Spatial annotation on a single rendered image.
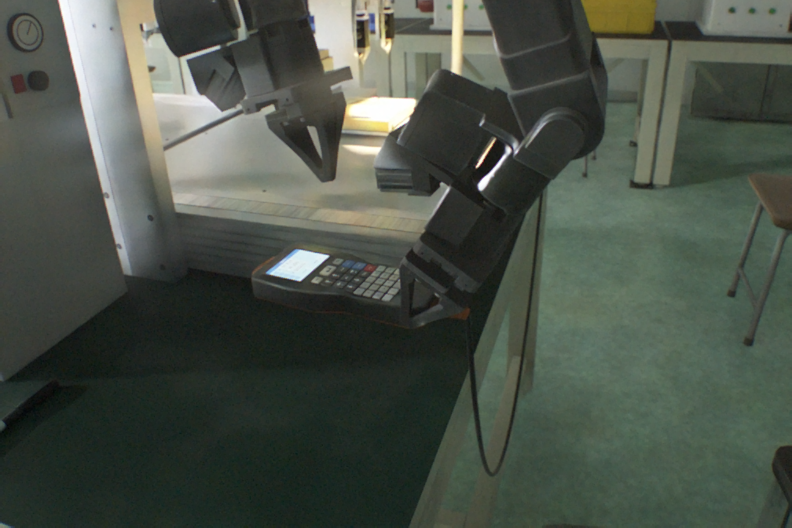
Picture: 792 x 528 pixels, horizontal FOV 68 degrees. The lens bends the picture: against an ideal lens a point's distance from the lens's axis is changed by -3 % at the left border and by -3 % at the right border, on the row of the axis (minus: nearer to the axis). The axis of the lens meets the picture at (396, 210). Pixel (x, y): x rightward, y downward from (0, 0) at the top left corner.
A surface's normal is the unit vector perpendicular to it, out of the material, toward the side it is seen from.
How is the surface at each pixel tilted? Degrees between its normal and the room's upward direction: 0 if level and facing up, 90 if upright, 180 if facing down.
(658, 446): 0
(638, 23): 90
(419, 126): 92
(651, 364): 0
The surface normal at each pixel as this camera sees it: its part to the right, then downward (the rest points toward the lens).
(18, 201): 0.94, 0.11
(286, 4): 0.51, 0.12
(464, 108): -0.31, 0.67
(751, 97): -0.33, 0.39
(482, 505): -0.04, -0.91
